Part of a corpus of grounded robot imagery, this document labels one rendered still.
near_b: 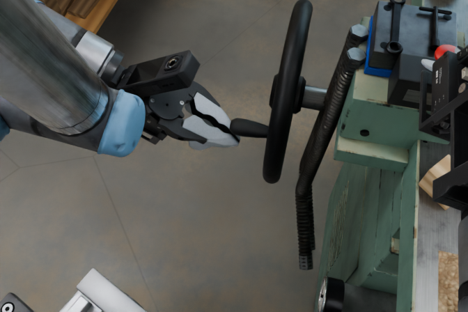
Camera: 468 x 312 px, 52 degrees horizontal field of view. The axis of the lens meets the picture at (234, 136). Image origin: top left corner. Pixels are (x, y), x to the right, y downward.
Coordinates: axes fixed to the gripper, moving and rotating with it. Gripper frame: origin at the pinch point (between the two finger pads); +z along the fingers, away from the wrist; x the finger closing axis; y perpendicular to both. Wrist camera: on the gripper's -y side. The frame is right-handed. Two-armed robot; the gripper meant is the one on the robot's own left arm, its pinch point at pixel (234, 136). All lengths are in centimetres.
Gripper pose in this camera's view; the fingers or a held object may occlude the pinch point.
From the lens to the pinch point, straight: 69.5
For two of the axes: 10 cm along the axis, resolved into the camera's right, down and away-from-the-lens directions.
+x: -2.9, 8.0, -5.2
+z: 8.4, 4.8, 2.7
